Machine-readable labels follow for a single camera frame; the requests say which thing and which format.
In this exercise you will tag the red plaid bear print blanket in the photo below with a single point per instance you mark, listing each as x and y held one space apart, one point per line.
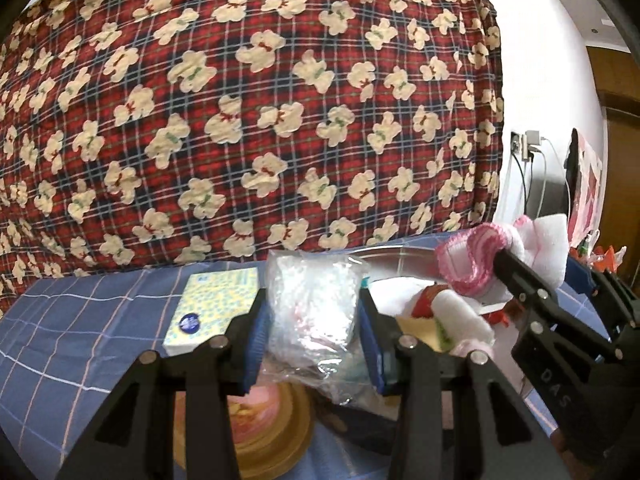
225 110

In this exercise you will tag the wooden door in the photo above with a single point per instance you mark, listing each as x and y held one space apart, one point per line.
620 150

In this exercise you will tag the black flat screen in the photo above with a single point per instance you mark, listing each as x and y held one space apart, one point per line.
572 175

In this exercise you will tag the red and gold satin pouch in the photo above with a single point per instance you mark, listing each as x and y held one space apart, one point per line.
425 305

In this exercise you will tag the white wall socket with chargers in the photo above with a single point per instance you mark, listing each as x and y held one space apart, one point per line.
527 144

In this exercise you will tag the clear plastic bag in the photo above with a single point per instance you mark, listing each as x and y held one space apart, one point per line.
312 310

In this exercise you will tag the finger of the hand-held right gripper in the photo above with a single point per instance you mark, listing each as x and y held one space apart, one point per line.
540 305
620 310

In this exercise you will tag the blue plaid tablecloth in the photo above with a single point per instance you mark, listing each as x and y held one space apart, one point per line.
75 335

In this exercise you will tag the pink wall poster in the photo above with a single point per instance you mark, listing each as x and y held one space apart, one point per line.
591 185

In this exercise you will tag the stainless steel basin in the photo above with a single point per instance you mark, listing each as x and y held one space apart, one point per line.
400 260

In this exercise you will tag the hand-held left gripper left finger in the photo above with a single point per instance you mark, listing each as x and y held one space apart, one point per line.
252 350

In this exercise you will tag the dotted white tissue pack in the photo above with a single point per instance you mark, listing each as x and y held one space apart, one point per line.
210 310

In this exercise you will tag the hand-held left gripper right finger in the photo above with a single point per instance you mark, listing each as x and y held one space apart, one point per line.
375 350

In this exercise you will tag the pink and white towel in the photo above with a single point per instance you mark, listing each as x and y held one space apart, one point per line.
470 260

